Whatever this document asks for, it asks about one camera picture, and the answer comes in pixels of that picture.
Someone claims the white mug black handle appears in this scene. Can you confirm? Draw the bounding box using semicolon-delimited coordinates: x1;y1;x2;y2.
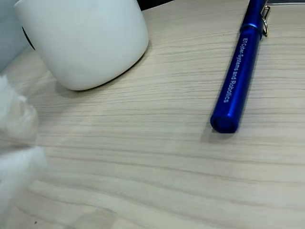
13;0;150;91

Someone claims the blue metal pen gold clip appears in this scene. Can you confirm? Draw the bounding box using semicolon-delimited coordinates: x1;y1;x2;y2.
209;0;271;134

